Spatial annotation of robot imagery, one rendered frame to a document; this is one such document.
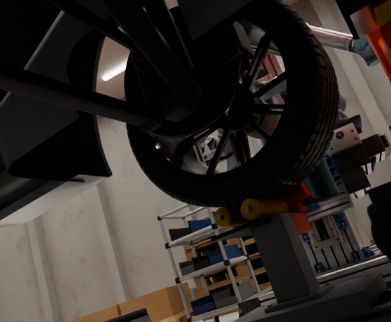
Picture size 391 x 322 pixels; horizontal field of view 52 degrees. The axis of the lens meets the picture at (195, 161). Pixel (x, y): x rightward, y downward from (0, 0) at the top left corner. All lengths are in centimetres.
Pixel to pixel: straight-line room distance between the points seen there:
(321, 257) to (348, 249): 13
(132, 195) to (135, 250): 160
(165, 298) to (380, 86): 771
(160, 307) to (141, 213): 731
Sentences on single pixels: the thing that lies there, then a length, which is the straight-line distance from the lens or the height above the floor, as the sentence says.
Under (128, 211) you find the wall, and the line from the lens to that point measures 1216.
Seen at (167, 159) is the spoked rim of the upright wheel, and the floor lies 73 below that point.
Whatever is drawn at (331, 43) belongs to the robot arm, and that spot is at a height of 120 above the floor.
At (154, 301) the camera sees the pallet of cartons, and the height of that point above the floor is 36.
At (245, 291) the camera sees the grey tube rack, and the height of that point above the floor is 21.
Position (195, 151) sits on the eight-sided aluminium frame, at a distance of 150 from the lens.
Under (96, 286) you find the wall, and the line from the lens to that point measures 1287.
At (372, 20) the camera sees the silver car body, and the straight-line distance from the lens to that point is 97.
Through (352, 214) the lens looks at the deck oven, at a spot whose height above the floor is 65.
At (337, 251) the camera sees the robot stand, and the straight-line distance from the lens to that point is 210.
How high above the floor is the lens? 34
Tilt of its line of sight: 17 degrees up
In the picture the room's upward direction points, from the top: 19 degrees counter-clockwise
